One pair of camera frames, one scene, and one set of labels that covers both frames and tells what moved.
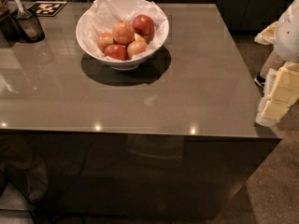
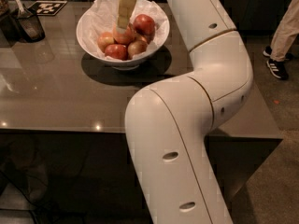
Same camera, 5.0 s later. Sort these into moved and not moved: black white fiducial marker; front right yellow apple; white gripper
Moved: white gripper
Not moved: black white fiducial marker; front right yellow apple
